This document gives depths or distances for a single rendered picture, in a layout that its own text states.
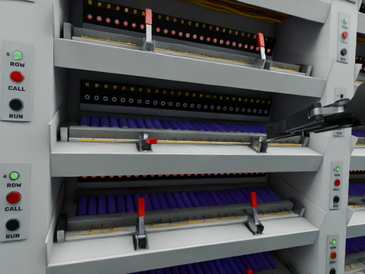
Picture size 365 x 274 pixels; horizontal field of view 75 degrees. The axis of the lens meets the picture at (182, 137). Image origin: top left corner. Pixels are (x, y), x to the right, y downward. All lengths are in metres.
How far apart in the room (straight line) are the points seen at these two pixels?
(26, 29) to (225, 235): 0.54
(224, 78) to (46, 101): 0.34
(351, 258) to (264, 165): 0.50
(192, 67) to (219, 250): 0.39
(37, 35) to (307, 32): 0.65
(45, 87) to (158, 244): 0.35
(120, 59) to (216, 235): 0.41
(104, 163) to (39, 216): 0.13
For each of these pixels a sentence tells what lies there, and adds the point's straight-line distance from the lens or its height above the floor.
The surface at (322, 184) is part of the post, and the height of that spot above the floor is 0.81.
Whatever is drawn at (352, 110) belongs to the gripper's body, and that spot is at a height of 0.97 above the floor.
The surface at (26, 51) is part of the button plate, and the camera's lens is 0.46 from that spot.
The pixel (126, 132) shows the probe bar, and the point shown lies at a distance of 0.49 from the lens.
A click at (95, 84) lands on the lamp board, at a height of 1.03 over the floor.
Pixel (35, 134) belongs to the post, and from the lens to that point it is 0.45.
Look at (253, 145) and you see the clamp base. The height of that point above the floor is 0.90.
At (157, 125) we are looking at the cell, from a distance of 0.56.
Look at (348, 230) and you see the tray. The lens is 0.82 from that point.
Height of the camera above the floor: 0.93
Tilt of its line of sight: 1 degrees down
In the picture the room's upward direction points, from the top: 2 degrees clockwise
